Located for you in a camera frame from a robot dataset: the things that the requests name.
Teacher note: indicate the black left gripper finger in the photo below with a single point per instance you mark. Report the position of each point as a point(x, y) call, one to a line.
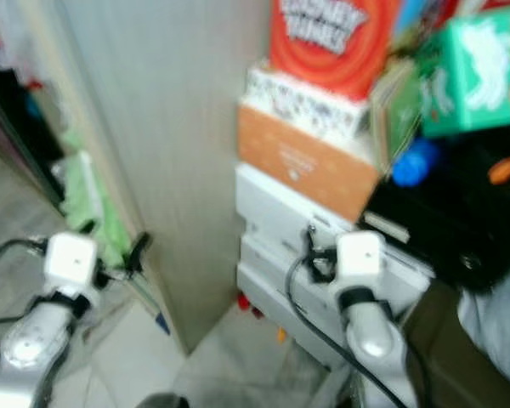
point(140, 250)

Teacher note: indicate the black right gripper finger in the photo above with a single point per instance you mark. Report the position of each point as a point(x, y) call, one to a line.
point(311, 239)

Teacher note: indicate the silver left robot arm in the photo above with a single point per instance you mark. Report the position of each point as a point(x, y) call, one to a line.
point(30, 348)

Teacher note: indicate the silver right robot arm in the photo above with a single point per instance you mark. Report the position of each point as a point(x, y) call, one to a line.
point(374, 340)

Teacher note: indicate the white drawer unit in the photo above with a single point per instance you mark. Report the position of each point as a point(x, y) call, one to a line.
point(276, 255)

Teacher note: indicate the light green ruffled dress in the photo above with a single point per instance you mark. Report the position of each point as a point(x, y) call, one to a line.
point(93, 195)

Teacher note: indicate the orange-brown box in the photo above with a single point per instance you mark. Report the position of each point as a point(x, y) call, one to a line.
point(306, 166)

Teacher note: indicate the blue ball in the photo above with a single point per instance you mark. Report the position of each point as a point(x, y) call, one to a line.
point(414, 161)

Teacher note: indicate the black case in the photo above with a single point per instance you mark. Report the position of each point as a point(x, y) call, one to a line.
point(450, 229)

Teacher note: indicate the white patterned box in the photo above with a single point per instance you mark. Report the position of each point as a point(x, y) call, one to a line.
point(306, 102)

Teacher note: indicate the thick cardboard picture book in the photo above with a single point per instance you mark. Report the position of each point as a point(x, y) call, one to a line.
point(395, 110)

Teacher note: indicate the black framed sliding door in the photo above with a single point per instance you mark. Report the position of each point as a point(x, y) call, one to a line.
point(17, 127)

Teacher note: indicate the red Looney Tunes box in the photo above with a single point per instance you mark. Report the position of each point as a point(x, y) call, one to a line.
point(331, 42)

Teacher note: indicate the green white printed box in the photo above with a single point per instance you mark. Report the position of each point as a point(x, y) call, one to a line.
point(472, 76)

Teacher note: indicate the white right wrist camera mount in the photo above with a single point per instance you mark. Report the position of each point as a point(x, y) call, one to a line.
point(359, 259)

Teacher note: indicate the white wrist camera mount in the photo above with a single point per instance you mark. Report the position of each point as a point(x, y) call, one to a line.
point(359, 259)
point(70, 259)

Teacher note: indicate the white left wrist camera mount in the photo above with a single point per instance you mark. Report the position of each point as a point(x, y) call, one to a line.
point(70, 259)

